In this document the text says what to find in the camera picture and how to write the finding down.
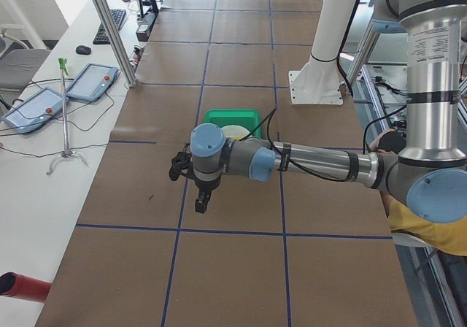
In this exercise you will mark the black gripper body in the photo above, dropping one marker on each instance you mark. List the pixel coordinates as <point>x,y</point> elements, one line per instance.
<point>205,187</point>

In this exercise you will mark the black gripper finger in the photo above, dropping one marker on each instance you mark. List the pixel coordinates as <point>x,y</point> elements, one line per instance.
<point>201,203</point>

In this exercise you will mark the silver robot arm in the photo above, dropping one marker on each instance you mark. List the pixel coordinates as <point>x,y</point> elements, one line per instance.
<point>428,175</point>

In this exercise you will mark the white round plate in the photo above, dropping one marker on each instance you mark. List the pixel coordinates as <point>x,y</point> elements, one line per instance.
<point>235,131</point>

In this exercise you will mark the green plastic tray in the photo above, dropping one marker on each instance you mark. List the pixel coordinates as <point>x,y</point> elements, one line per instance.
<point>249,118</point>

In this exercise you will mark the far blue teach pendant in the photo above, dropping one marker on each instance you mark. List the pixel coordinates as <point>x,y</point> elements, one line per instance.
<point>92,82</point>

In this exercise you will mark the blue teach pendant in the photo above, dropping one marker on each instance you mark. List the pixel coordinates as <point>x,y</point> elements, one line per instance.
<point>92,82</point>
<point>35,111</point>

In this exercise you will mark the black computer mouse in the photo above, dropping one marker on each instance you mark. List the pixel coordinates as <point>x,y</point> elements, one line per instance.
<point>83,50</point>

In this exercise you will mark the near blue teach pendant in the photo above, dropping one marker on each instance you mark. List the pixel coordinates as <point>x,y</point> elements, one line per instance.
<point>35,111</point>

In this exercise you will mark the red cylinder tube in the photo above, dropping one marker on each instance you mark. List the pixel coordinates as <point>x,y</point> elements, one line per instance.
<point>19,286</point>

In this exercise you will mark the grey office chair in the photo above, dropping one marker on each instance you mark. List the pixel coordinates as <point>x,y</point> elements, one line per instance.
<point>19,66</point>

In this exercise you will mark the aluminium frame post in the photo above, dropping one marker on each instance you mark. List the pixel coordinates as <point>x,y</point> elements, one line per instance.
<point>116,42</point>

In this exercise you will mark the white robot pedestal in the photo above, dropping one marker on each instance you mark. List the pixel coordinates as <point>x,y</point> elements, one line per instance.
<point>318,81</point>

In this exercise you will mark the green handled reacher grabber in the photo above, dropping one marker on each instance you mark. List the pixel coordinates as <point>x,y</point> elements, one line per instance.
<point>67,153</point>

